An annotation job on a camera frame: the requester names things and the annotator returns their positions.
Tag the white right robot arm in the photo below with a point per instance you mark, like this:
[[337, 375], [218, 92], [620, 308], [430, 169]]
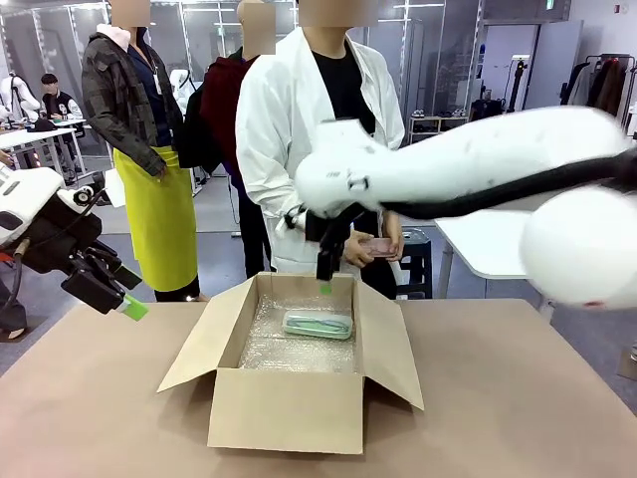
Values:
[[448, 159]]

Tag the mint green glasses case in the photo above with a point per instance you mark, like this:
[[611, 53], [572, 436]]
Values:
[[318, 326]]

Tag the person's left hand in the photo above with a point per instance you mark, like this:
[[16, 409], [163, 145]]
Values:
[[397, 239]]

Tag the black step stool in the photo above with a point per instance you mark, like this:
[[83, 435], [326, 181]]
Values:
[[415, 264]]

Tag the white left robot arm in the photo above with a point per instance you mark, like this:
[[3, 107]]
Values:
[[25, 194]]

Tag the black tripod stand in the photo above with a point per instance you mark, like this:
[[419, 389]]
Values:
[[518, 84]]

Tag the mannequin with yellow apron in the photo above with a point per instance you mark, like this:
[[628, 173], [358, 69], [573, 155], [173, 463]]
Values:
[[149, 199]]

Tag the seated person in black jacket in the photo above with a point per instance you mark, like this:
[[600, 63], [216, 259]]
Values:
[[60, 102]]

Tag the white side table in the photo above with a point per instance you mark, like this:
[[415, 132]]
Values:
[[478, 244]]

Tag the grey flat box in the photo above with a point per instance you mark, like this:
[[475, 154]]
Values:
[[628, 362]]

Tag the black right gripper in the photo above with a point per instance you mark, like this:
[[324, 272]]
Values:
[[328, 224]]

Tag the clear bubble wrap sheet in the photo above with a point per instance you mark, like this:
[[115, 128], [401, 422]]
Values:
[[278, 348]]

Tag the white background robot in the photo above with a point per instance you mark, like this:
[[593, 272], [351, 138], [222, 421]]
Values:
[[180, 87], [20, 97]]

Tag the pink glasses case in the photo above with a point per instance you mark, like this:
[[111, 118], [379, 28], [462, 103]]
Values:
[[380, 248]]

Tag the person's right hand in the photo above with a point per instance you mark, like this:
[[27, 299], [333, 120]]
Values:
[[354, 249]]

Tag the mannequin with red shawl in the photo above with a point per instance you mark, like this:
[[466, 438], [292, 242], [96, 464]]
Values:
[[219, 114]]

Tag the black suitcase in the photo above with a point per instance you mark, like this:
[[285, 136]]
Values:
[[485, 109]]

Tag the white background desk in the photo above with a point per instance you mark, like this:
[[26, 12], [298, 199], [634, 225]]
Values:
[[35, 137]]

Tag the clothes rack with coats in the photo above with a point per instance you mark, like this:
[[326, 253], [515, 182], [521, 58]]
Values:
[[607, 84]]

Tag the person in white coat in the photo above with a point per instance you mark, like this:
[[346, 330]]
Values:
[[271, 129]]

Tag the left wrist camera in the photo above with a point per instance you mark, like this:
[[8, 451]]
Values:
[[84, 195]]

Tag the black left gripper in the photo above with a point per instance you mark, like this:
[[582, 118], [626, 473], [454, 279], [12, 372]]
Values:
[[60, 239]]

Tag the white shoe shelf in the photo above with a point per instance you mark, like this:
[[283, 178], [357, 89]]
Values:
[[438, 127]]

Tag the large open cardboard box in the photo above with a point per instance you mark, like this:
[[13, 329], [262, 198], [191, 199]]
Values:
[[288, 413]]

